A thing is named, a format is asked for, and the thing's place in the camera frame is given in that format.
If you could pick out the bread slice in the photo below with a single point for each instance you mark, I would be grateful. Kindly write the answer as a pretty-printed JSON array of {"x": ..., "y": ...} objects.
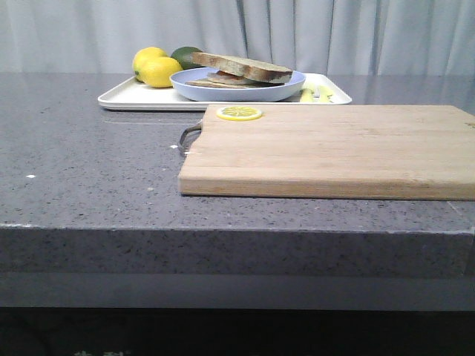
[
  {"x": 248, "y": 68},
  {"x": 204, "y": 82}
]

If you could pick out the blue round plate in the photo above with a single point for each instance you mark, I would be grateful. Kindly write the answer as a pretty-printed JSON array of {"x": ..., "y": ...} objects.
[{"x": 198, "y": 93}]

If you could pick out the white rectangular tray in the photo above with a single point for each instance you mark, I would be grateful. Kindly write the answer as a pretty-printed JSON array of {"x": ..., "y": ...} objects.
[{"x": 132, "y": 95}]

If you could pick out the lemon slice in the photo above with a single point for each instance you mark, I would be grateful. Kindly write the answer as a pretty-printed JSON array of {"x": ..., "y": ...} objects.
[{"x": 239, "y": 113}]

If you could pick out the wooden cutting board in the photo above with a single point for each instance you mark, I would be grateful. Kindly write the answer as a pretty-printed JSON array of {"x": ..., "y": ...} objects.
[{"x": 395, "y": 152}]

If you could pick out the fried egg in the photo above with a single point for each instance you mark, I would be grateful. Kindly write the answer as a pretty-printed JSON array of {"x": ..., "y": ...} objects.
[{"x": 227, "y": 78}]

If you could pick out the left yellow cutlery piece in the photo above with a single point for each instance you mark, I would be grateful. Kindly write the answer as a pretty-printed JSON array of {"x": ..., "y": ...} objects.
[{"x": 307, "y": 95}]

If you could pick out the yellow cutlery piece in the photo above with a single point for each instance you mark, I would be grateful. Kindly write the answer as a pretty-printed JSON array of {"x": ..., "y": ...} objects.
[
  {"x": 307, "y": 95},
  {"x": 325, "y": 94}
]

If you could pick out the right yellow cutlery piece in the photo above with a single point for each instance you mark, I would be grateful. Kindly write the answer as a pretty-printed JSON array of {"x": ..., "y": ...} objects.
[{"x": 325, "y": 94}]

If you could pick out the front yellow lemon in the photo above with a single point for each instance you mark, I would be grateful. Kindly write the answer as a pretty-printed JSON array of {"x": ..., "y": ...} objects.
[{"x": 157, "y": 72}]

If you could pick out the yellow lemon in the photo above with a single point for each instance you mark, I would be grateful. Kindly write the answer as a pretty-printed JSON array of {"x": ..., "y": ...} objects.
[
  {"x": 142, "y": 56},
  {"x": 157, "y": 72}
]

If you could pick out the green lime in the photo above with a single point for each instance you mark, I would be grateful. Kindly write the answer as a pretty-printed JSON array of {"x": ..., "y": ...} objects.
[{"x": 184, "y": 56}]

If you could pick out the rear yellow lemon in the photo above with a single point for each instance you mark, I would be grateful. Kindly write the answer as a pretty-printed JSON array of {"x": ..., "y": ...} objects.
[{"x": 142, "y": 56}]

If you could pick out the white curtain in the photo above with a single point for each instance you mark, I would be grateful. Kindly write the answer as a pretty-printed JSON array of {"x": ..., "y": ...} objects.
[{"x": 331, "y": 37}]

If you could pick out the metal cutting board handle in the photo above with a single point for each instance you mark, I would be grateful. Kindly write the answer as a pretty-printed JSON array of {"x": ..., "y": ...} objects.
[{"x": 189, "y": 135}]

